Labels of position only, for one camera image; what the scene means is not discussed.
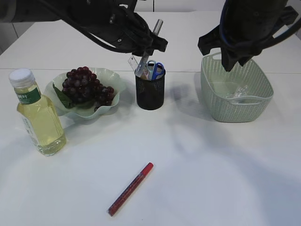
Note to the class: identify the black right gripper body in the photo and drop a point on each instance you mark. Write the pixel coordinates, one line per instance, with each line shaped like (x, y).
(250, 29)

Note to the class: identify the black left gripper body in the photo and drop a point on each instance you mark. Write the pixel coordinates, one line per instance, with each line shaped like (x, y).
(126, 30)

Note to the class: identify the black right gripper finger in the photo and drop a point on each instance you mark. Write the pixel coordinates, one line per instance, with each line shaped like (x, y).
(242, 60)
(230, 58)

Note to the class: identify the clear plastic sheet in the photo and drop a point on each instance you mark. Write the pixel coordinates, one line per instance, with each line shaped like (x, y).
(239, 92)

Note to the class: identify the clear plastic ruler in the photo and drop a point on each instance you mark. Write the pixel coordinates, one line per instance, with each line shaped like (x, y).
(133, 62)

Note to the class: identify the silver glitter pen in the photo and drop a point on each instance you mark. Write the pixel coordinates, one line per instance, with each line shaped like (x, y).
(139, 72)

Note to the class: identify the pink handled scissors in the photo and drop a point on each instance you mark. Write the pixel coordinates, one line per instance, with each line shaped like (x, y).
(147, 74)

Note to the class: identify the blue handled scissors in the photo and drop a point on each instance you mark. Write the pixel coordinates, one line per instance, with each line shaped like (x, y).
(156, 70)

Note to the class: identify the red artificial grape bunch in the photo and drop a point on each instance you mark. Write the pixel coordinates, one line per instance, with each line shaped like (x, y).
(81, 88)

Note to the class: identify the yellow liquid plastic bottle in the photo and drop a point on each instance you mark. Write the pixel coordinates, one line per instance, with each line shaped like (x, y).
(38, 113)

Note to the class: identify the red marker pen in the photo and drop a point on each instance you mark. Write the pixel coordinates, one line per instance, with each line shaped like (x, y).
(112, 210)

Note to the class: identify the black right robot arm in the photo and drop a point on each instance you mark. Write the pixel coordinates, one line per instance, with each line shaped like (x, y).
(247, 27)

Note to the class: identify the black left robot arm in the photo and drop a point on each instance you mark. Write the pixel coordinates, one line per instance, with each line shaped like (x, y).
(82, 15)

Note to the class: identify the green woven plastic basket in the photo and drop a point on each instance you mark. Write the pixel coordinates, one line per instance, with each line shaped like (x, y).
(216, 83)

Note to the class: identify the green wavy plastic plate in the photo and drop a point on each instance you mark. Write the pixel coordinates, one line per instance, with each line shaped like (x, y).
(107, 78)

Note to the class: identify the black mesh pen holder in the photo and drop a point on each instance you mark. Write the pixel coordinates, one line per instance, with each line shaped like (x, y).
(150, 95)

